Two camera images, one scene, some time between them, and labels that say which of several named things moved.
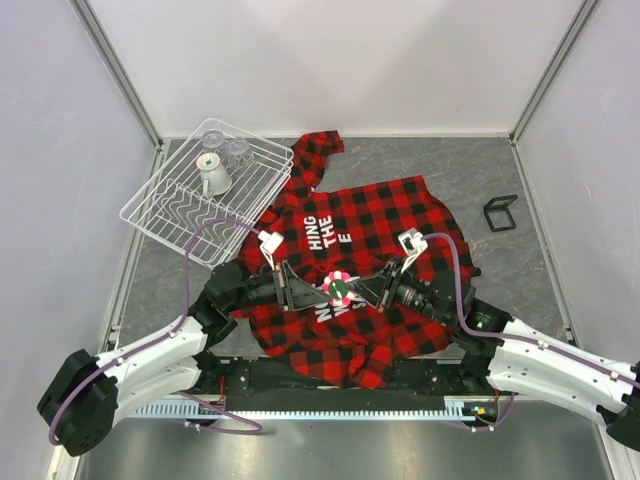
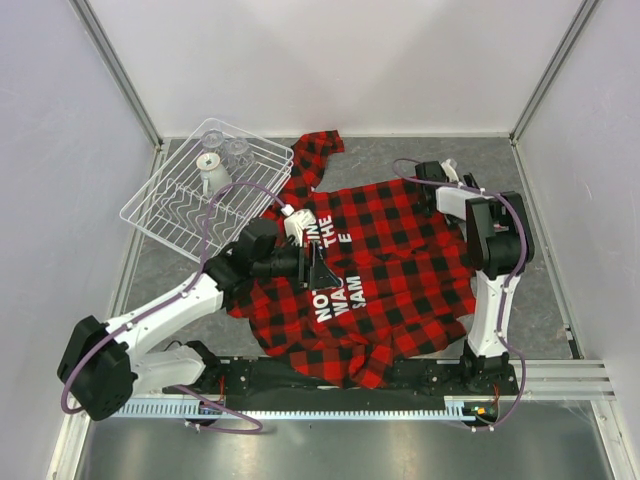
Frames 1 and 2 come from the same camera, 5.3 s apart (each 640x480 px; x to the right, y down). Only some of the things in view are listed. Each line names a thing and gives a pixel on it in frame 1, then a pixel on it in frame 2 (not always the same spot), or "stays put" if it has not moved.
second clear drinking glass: x=240 y=154 stays put
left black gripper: x=299 y=294 to x=318 y=276
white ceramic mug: x=215 y=179 stays put
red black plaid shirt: x=353 y=229 stays put
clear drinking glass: x=212 y=140 stays put
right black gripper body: x=412 y=292 to x=418 y=205
